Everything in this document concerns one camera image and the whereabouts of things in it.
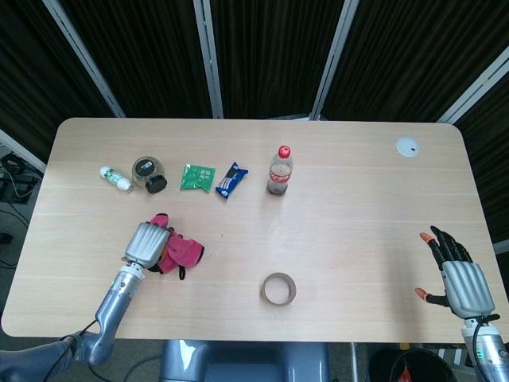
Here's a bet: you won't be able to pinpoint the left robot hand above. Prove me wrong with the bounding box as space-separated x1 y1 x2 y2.
121 221 176 275

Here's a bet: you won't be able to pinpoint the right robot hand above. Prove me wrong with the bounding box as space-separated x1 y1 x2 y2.
414 225 500 322

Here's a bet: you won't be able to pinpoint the pink cloth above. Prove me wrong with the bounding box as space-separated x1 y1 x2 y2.
146 212 206 281

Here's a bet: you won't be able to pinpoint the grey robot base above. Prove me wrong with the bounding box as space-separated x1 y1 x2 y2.
158 340 332 382

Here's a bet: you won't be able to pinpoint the glass jar black lid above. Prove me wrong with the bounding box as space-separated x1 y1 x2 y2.
131 156 169 195

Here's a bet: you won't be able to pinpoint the white green small bottle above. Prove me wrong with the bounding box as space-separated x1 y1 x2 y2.
99 166 134 193

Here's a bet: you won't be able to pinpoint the green snack packet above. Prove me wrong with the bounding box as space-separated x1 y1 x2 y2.
179 162 217 195

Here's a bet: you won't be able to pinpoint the black trash bin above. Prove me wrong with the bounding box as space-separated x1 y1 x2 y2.
366 348 458 382

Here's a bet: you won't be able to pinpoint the blue snack packet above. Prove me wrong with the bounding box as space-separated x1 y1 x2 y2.
215 161 250 201

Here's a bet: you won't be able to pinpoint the brown tape roll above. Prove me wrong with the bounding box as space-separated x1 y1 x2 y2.
261 272 297 307

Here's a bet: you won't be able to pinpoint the cola bottle red cap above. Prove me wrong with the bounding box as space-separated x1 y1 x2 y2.
266 145 296 197

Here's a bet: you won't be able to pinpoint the white round cable grommet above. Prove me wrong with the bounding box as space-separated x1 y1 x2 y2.
395 137 421 158

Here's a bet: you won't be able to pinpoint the black cables on floor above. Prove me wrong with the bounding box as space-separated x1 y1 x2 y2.
0 153 44 204

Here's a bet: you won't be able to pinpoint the grey partition post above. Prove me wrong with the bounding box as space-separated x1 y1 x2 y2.
42 0 126 119
309 0 361 121
0 129 47 174
434 50 509 124
192 0 224 119

